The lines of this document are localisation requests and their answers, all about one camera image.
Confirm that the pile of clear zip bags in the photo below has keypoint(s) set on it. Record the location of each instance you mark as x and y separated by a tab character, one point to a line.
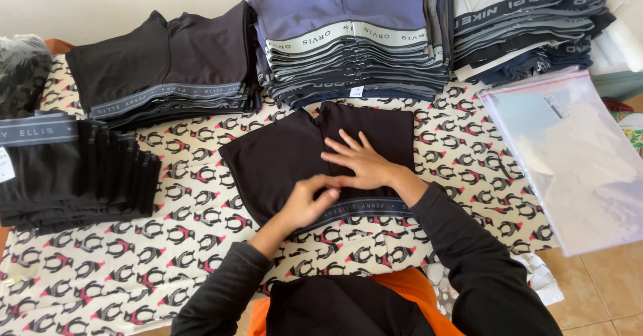
572	165

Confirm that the stack of blue grey briefs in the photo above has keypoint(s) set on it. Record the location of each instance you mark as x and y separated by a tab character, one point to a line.
351	40

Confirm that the person's right hand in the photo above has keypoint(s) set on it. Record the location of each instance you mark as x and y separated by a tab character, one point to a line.
369	165

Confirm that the person's left hand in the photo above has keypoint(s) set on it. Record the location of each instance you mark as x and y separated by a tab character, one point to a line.
301	205

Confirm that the penguin print cloth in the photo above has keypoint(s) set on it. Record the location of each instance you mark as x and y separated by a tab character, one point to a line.
150	255

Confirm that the colourful printed package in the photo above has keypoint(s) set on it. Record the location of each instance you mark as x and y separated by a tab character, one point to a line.
628	122

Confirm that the stack of flat black briefs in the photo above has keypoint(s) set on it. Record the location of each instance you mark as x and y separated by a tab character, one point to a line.
160	70

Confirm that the person's black shirt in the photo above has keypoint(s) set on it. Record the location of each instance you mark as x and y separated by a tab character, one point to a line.
341	308

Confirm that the black boxer brief grey waistband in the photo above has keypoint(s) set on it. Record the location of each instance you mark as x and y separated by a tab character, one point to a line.
281	160

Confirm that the black plastic bag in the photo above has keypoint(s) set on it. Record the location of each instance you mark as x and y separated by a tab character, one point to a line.
20	72

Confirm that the white plastic wrap bundle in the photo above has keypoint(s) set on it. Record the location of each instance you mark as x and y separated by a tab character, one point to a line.
620	35

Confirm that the stack of grey navy briefs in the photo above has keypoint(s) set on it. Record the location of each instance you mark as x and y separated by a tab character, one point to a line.
522	24

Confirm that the orange garment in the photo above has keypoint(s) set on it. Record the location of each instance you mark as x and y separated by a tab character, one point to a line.
407	288

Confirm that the row of folded black briefs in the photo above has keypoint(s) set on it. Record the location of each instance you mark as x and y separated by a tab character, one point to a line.
65	175

